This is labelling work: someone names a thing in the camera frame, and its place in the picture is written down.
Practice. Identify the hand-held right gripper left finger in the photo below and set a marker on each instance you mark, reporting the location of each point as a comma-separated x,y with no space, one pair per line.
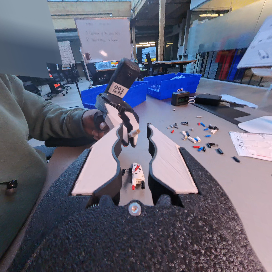
97,167

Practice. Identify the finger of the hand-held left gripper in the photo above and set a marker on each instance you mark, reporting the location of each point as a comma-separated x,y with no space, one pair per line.
112,119
132,123

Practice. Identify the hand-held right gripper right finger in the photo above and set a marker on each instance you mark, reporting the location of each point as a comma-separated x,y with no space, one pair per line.
172,167

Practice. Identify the white spotted toy panel assembly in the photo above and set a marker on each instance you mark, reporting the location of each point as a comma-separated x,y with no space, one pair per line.
138,172

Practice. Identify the black toy tube connector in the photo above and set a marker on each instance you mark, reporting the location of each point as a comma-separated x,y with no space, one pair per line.
220,151
142,184

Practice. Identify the person's left forearm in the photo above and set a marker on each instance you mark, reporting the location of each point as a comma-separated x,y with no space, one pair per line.
53,119

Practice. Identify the black office desk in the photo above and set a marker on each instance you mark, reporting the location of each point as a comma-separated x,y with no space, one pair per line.
170,62

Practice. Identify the person's left hand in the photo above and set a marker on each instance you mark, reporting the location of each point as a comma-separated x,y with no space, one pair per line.
91,125

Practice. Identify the blue plastic bin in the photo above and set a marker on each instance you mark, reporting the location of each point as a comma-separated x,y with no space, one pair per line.
170,85
136,95

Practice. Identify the white toy connector with hole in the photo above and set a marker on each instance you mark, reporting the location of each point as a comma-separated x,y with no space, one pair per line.
192,139

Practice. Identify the whiteboard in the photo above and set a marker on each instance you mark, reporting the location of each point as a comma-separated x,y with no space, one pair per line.
102,40

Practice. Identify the black device with green display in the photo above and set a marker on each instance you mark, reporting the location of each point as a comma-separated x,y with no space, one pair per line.
175,98

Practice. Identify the black mesh office chair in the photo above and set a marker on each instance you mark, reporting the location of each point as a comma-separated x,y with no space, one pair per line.
44,153

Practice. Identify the white paper notice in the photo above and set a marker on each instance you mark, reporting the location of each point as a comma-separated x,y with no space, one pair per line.
66,53

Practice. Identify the office chair with orange cloth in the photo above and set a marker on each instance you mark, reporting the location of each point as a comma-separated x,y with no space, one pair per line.
57,85

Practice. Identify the black power adapter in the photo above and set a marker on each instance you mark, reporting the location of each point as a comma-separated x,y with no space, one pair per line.
208,99

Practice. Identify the toy sticker sheet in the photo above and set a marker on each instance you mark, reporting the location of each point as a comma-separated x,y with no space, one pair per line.
250,144

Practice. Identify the black earbud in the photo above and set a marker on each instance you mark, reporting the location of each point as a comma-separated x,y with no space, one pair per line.
11,186

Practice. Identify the white plastic sheet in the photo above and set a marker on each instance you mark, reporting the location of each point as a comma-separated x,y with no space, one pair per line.
238,99

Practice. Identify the white metal stand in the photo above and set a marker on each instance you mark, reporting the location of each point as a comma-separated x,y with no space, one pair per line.
259,125

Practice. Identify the storage rack with coloured bins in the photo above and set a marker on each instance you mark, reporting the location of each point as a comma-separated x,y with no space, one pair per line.
223,63

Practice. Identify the open building instruction booklet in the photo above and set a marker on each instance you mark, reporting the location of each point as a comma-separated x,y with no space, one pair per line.
259,42

